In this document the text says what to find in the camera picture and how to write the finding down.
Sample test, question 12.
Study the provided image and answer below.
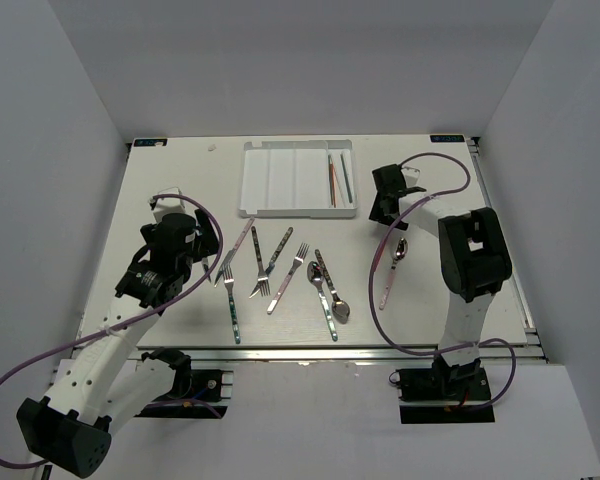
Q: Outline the orange chopstick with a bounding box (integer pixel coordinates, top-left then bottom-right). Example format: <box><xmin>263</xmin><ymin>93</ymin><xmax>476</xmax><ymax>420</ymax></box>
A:
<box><xmin>329</xmin><ymin>164</ymin><xmax>337</xmax><ymax>208</ymax></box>

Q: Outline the pink handled spoon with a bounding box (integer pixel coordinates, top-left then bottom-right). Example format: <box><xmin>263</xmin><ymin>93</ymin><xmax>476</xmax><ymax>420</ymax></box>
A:
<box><xmin>379</xmin><ymin>237</ymin><xmax>409</xmax><ymax>310</ymax></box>

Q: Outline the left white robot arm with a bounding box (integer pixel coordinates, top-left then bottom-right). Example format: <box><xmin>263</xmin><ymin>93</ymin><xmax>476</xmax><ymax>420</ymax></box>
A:
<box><xmin>16</xmin><ymin>205</ymin><xmax>219</xmax><ymax>479</ymax></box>

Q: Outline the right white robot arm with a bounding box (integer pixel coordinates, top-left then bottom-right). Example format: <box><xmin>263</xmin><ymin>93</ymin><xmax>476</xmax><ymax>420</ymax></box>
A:
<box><xmin>369</xmin><ymin>164</ymin><xmax>512</xmax><ymax>399</ymax></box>

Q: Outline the right blue corner sticker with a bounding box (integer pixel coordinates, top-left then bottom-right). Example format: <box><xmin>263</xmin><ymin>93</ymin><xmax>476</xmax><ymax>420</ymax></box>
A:
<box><xmin>430</xmin><ymin>134</ymin><xmax>465</xmax><ymax>143</ymax></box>

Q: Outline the blue corner sticker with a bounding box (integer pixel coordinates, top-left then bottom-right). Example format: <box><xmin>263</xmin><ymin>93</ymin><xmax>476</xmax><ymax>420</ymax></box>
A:
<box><xmin>133</xmin><ymin>138</ymin><xmax>168</xmax><ymax>148</ymax></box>
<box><xmin>430</xmin><ymin>134</ymin><xmax>465</xmax><ymax>143</ymax></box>

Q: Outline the white divided utensil tray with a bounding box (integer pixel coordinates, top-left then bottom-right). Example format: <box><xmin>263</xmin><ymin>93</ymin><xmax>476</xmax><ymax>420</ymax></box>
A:
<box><xmin>238</xmin><ymin>139</ymin><xmax>358</xmax><ymax>219</ymax></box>

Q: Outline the left blue corner sticker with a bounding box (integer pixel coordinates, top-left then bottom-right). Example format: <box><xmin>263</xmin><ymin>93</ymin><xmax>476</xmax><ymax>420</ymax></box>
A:
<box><xmin>133</xmin><ymin>138</ymin><xmax>168</xmax><ymax>148</ymax></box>

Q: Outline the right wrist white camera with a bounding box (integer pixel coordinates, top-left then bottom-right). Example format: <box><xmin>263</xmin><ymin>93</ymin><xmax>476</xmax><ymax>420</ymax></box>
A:
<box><xmin>402</xmin><ymin>167</ymin><xmax>421</xmax><ymax>188</ymax></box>

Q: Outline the wrist white camera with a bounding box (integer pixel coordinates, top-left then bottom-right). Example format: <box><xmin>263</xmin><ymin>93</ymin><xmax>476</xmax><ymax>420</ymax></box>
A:
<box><xmin>402</xmin><ymin>167</ymin><xmax>421</xmax><ymax>188</ymax></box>
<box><xmin>149</xmin><ymin>187</ymin><xmax>186</xmax><ymax>224</ymax></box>

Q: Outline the green handled knife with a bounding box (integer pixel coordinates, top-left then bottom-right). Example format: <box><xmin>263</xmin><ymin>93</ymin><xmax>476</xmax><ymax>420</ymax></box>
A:
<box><xmin>201</xmin><ymin>257</ymin><xmax>211</xmax><ymax>282</ymax></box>

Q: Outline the pink handled knife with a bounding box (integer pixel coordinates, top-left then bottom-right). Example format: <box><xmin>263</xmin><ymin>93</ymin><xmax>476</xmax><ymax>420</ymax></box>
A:
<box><xmin>214</xmin><ymin>216</ymin><xmax>255</xmax><ymax>286</ymax></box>

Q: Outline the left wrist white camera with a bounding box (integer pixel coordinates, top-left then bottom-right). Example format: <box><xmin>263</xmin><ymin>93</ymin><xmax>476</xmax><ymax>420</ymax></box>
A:
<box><xmin>149</xmin><ymin>187</ymin><xmax>186</xmax><ymax>224</ymax></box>

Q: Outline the green handled fork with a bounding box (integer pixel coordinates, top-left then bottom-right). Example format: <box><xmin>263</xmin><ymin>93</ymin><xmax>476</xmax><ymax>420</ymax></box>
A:
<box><xmin>223</xmin><ymin>266</ymin><xmax>241</xmax><ymax>345</ymax></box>

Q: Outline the dark handled fork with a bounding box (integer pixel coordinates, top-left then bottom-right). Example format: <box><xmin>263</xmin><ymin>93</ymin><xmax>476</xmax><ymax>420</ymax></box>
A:
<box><xmin>251</xmin><ymin>226</ymin><xmax>270</xmax><ymax>297</ymax></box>

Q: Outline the dark handled knife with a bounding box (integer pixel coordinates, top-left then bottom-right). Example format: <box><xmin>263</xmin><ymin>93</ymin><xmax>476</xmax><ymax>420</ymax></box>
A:
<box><xmin>249</xmin><ymin>227</ymin><xmax>293</xmax><ymax>298</ymax></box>

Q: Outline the pink handled fork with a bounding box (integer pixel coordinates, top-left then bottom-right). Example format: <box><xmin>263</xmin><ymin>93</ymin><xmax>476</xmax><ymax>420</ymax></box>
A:
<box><xmin>266</xmin><ymin>243</ymin><xmax>310</xmax><ymax>315</ymax></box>

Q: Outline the green handled spoon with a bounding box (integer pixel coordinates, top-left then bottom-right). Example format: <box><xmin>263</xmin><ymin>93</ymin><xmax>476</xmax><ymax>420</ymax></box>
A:
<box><xmin>307</xmin><ymin>261</ymin><xmax>338</xmax><ymax>342</ymax></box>

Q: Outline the dark handled spoon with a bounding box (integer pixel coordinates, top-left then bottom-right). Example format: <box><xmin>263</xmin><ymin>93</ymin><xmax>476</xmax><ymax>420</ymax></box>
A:
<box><xmin>314</xmin><ymin>249</ymin><xmax>351</xmax><ymax>324</ymax></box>

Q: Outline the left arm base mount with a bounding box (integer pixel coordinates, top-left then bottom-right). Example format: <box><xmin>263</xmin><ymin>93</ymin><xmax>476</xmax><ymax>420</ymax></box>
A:
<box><xmin>136</xmin><ymin>348</ymin><xmax>234</xmax><ymax>420</ymax></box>

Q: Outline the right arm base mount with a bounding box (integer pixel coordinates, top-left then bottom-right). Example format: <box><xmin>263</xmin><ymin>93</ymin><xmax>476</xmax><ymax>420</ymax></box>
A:
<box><xmin>388</xmin><ymin>367</ymin><xmax>495</xmax><ymax>425</ymax></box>

